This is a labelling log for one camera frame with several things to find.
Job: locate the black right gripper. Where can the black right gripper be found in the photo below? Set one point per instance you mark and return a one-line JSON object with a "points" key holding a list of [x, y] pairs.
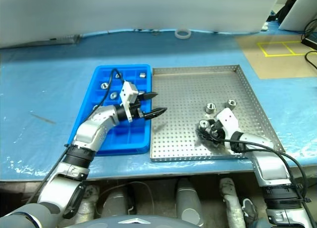
{"points": [[217, 132]]}

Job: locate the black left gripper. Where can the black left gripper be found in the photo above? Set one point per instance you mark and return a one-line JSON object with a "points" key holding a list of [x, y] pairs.
{"points": [[135, 107]]}

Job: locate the metal roller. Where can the metal roller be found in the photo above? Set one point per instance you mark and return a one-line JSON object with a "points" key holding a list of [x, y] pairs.
{"points": [[210, 107], [204, 124], [104, 85], [113, 95], [94, 106], [142, 75], [231, 103]]}

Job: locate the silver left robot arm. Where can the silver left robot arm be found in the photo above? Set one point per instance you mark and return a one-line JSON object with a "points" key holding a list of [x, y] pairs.
{"points": [[89, 131]]}

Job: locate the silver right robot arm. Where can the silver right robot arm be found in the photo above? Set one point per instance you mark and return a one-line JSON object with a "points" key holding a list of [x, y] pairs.
{"points": [[270, 166]]}

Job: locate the perforated steel tray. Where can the perforated steel tray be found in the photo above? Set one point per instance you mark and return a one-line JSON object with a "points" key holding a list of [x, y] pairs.
{"points": [[183, 101]]}

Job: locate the blue plastic compartment tray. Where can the blue plastic compartment tray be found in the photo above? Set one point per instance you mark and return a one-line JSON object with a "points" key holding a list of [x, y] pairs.
{"points": [[128, 138]]}

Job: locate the grey rounded shape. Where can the grey rounded shape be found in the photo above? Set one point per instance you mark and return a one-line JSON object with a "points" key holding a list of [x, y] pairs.
{"points": [[188, 200], [115, 203]]}

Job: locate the white wrapped rounded shape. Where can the white wrapped rounded shape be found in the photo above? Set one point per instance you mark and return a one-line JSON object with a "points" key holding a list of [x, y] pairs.
{"points": [[231, 200], [89, 200]]}

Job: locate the brown cardboard mat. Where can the brown cardboard mat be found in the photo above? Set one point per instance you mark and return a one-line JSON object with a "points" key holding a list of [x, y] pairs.
{"points": [[272, 67]]}

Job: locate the white backdrop panel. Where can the white backdrop panel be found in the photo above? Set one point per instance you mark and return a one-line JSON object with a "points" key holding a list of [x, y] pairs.
{"points": [[123, 7]]}

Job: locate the blue table cover film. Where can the blue table cover film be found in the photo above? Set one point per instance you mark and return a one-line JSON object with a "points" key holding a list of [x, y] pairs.
{"points": [[49, 89]]}

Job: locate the yellow tape grid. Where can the yellow tape grid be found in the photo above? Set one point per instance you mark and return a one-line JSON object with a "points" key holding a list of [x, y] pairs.
{"points": [[284, 55]]}

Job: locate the grey robot torso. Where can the grey robot torso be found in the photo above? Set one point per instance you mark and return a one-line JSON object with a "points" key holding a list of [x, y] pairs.
{"points": [[133, 224]]}

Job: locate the white leaning board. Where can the white leaning board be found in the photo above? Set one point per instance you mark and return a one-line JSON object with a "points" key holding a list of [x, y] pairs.
{"points": [[297, 15]]}

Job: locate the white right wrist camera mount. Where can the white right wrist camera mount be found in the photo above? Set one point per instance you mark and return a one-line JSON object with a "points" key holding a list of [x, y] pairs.
{"points": [[229, 120]]}

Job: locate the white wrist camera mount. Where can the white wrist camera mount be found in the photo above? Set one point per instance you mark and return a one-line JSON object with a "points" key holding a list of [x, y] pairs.
{"points": [[126, 94], [229, 120]]}

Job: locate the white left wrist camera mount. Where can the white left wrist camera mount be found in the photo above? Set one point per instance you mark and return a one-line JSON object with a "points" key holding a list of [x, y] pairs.
{"points": [[126, 94]]}

